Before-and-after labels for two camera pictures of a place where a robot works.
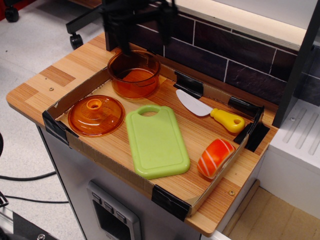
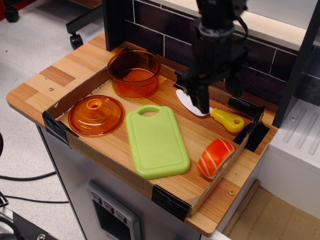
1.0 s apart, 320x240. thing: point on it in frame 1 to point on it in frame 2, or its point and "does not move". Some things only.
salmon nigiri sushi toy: [213, 156] does not move
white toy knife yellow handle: [234, 123] does not move
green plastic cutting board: [156, 147] does not move
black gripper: [118, 15] to [215, 50]
